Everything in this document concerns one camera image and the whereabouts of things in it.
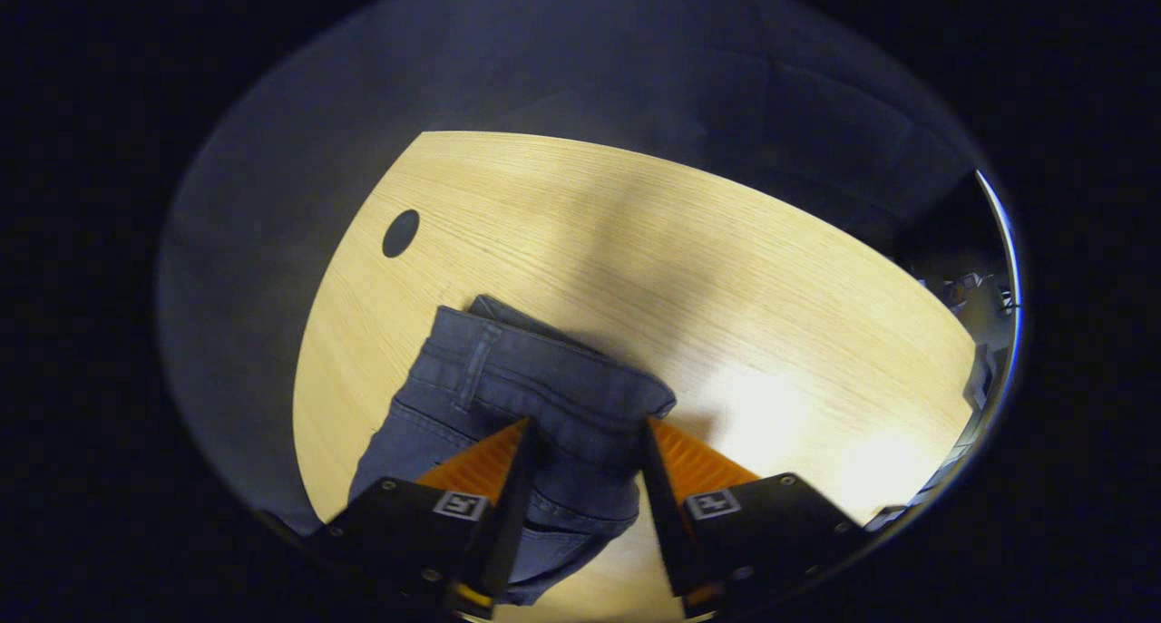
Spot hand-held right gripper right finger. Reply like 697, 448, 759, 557
640, 415, 870, 619

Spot grey box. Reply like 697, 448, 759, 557
963, 344, 999, 411

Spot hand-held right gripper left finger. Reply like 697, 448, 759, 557
304, 417, 538, 622

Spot dark blue jeans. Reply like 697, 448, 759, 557
349, 294, 678, 606

